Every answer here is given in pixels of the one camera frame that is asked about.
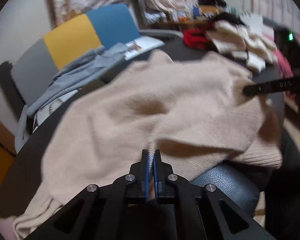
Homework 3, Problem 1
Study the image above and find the beige knit sweater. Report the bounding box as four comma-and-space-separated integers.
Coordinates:
13, 50, 282, 239

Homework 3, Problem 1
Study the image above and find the pink bed cover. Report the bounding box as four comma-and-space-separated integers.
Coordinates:
263, 28, 300, 103

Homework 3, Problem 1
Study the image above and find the white fluffy garment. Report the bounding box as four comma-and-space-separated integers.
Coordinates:
205, 20, 277, 74

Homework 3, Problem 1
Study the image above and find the folded pink garment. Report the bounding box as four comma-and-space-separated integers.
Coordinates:
0, 216, 17, 240

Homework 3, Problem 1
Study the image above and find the black knit garment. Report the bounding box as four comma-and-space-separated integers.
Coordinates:
211, 12, 245, 25

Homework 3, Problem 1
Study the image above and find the red knit garment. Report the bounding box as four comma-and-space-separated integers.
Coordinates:
183, 22, 216, 51

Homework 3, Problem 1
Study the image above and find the wooden side table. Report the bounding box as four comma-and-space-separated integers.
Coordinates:
145, 5, 224, 30

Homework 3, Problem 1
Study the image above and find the black rolled mat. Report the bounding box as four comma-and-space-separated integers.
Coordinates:
0, 61, 25, 120

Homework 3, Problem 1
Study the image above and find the light blue grey garment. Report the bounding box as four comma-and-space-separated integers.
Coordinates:
27, 43, 128, 117

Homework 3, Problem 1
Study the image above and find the grey yellow blue chair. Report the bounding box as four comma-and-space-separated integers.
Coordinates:
9, 3, 183, 153

